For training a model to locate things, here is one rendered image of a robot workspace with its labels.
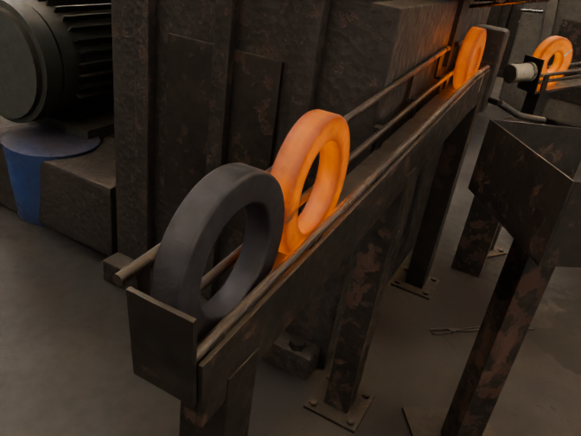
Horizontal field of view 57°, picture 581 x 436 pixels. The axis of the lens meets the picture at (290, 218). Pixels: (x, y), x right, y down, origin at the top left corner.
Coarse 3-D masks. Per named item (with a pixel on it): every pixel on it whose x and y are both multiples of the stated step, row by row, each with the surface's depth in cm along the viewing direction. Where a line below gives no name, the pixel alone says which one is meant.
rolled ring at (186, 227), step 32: (192, 192) 47; (224, 192) 47; (256, 192) 51; (192, 224) 45; (224, 224) 48; (256, 224) 58; (160, 256) 45; (192, 256) 45; (256, 256) 59; (160, 288) 46; (192, 288) 47; (224, 288) 58
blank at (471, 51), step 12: (468, 36) 131; (480, 36) 131; (468, 48) 131; (480, 48) 138; (456, 60) 132; (468, 60) 131; (480, 60) 142; (456, 72) 133; (468, 72) 133; (456, 84) 136
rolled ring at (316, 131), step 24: (312, 120) 62; (336, 120) 65; (288, 144) 60; (312, 144) 60; (336, 144) 68; (288, 168) 59; (336, 168) 72; (288, 192) 59; (312, 192) 74; (336, 192) 74; (288, 216) 60; (312, 216) 72; (288, 240) 63
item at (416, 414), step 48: (528, 144) 98; (576, 144) 99; (480, 192) 97; (528, 192) 82; (576, 192) 73; (528, 240) 82; (576, 240) 78; (528, 288) 97; (480, 336) 108; (480, 384) 108; (432, 432) 123; (480, 432) 115
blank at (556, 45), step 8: (552, 40) 167; (560, 40) 167; (568, 40) 169; (536, 48) 169; (544, 48) 167; (552, 48) 168; (560, 48) 169; (568, 48) 171; (536, 56) 168; (544, 56) 167; (560, 56) 172; (568, 56) 173; (544, 64) 169; (552, 64) 175; (560, 64) 173; (568, 64) 174; (544, 72) 171
